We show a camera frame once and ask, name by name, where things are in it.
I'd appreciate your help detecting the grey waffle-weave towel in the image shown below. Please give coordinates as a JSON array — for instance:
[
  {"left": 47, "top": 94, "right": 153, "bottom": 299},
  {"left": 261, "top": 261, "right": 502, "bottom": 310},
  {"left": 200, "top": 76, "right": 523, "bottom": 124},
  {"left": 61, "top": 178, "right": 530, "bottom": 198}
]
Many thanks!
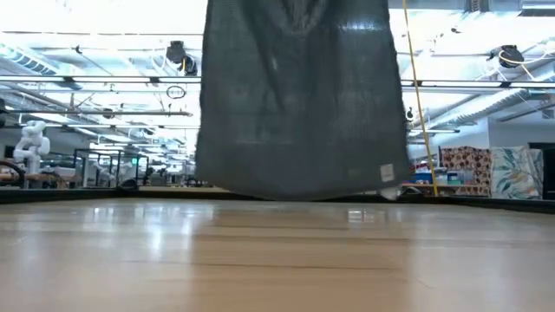
[{"left": 193, "top": 0, "right": 412, "bottom": 203}]

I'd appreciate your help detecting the brown floral cloth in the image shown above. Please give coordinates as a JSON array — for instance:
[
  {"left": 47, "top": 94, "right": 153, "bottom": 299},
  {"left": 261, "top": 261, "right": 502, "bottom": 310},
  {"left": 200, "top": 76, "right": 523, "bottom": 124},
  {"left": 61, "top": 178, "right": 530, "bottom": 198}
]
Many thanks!
[{"left": 438, "top": 146, "right": 494, "bottom": 198}]

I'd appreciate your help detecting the leaf-pattern cloth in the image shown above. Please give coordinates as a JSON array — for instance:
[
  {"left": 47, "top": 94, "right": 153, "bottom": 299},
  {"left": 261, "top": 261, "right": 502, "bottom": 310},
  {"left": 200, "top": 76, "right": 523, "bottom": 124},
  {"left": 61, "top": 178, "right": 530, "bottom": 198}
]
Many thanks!
[{"left": 490, "top": 145, "right": 545, "bottom": 200}]

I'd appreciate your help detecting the dark cabinet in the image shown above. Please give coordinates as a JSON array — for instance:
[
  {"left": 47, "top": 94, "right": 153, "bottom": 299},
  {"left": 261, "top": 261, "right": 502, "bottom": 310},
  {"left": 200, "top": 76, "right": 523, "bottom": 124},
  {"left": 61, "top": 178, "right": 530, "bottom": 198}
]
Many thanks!
[{"left": 527, "top": 141, "right": 555, "bottom": 201}]

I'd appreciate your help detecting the black hanging cable ring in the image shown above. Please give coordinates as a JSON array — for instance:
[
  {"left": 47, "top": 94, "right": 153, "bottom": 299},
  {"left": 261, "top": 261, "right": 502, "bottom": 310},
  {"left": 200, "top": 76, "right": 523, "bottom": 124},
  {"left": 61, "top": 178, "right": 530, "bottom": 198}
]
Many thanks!
[{"left": 165, "top": 84, "right": 188, "bottom": 101}]

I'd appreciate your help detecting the yellow cable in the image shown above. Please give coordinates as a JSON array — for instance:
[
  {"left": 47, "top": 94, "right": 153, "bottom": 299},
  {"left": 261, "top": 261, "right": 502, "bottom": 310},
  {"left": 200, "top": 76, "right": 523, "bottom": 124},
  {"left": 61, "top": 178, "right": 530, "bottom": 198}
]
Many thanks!
[{"left": 401, "top": 0, "right": 440, "bottom": 198}]

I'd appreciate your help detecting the horizontal ceiling rail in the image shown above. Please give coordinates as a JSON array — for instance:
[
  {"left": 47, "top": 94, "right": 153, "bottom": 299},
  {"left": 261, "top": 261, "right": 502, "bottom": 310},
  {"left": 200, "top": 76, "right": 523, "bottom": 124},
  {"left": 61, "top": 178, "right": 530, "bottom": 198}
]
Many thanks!
[{"left": 0, "top": 75, "right": 555, "bottom": 89}]

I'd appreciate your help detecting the black frame workstation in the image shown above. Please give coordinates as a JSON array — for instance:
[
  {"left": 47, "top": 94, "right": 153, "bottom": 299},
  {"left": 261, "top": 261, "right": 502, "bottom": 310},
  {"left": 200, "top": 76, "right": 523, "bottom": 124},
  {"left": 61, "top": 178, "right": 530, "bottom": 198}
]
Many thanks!
[{"left": 72, "top": 148, "right": 149, "bottom": 188}]

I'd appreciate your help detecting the black metal table frame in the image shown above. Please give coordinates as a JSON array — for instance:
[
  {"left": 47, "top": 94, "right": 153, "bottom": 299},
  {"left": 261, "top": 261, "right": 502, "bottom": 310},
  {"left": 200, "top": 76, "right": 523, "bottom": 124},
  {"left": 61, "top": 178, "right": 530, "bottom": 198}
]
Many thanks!
[{"left": 0, "top": 185, "right": 555, "bottom": 215}]

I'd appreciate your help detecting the silver ribbed air duct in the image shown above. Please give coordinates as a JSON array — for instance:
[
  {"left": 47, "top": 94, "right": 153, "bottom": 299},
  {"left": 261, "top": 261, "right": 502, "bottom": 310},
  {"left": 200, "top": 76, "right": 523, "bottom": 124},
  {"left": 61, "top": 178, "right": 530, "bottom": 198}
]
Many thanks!
[{"left": 427, "top": 73, "right": 555, "bottom": 129}]

